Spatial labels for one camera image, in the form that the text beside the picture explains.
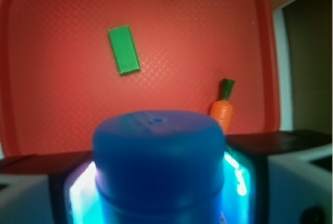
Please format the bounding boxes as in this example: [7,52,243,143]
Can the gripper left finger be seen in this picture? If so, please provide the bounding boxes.
[1,151,100,223]

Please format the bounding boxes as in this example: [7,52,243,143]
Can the orange toy carrot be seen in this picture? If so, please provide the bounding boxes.
[210,78,235,134]

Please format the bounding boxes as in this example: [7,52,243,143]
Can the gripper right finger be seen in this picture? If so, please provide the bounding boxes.
[222,130,332,223]

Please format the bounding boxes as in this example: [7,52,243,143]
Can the green rectangular block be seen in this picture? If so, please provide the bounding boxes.
[108,25,140,75]

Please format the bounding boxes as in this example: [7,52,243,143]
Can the blue toy bottle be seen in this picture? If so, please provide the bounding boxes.
[93,110,225,223]

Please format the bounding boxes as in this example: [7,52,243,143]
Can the red plastic tray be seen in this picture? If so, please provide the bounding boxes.
[1,0,280,156]

